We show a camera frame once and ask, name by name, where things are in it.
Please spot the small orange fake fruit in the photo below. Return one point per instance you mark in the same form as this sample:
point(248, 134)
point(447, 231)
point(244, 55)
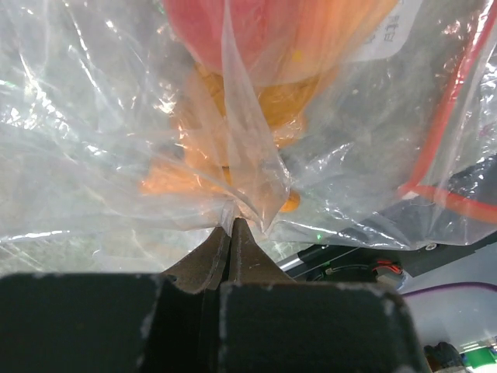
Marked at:
point(282, 106)

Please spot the pink fake peach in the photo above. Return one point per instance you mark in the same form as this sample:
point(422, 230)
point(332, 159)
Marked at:
point(279, 42)

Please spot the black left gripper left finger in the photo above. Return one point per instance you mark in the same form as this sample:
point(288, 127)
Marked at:
point(194, 306)

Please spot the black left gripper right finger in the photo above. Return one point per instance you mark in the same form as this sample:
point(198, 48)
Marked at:
point(252, 312)

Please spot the clear zip top bag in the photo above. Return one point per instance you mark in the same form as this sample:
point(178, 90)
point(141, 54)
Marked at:
point(88, 90)

